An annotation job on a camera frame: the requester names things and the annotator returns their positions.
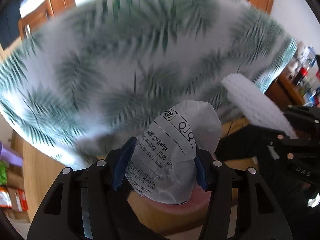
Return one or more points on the pink lined trash bin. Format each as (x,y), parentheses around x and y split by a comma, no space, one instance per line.
(199,199)

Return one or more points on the palm leaf tablecloth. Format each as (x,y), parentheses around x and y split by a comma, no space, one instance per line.
(94,76)

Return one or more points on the translucent printed plastic bag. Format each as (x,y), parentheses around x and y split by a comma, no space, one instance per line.
(162,166)

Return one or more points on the wooden chair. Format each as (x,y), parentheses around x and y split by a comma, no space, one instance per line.
(32,21)

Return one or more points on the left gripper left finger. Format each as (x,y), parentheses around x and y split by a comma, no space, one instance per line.
(81,201)

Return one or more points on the cluttered side shelf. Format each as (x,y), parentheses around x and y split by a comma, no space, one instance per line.
(295,86)

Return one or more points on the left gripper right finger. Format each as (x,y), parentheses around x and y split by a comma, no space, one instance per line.
(258,216)

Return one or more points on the white foam mesh sleeve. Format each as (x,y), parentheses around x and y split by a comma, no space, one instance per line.
(255,105)

